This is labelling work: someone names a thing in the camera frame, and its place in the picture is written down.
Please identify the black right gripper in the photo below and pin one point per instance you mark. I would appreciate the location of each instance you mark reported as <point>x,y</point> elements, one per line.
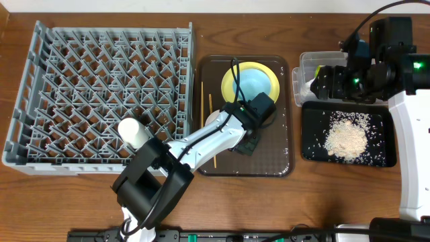
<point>330,85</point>

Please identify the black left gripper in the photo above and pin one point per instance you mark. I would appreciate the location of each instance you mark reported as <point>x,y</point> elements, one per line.
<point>248,151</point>

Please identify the pink bowl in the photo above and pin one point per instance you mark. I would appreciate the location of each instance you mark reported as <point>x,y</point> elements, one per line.
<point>212,117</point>

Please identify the rice food scraps pile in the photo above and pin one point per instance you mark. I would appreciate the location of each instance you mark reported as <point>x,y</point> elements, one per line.
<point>344,137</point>

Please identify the wooden chopstick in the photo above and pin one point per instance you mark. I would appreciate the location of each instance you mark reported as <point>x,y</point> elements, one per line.
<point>202,120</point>
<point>211,111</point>

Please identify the light blue bowl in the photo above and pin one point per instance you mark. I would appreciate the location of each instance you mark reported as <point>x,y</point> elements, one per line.
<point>252,83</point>

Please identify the yellow plate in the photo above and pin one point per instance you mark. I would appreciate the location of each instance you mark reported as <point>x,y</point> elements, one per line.
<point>228,86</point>

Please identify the white cup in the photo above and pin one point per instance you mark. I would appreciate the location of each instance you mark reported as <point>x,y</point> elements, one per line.
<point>133,133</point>

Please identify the green orange snack wrapper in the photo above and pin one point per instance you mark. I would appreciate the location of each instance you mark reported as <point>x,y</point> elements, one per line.
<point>317,70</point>

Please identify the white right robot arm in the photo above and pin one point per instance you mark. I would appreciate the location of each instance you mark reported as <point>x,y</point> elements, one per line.
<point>402,80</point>

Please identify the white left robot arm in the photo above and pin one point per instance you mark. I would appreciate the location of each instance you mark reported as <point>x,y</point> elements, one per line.
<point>155,180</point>

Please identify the clear plastic waste bin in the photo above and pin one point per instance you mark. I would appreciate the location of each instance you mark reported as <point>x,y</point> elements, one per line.
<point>303,75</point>

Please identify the black waste tray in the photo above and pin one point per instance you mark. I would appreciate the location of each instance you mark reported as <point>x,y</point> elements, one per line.
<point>387,121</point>

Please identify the dark brown serving tray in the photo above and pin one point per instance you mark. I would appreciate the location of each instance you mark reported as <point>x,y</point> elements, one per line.
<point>274,155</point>

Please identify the grey plastic dish rack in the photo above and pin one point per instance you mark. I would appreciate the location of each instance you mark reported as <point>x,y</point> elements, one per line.
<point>79,83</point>

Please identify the black equipment rail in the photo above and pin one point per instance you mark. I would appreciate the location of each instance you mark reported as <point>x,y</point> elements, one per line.
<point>112,235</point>

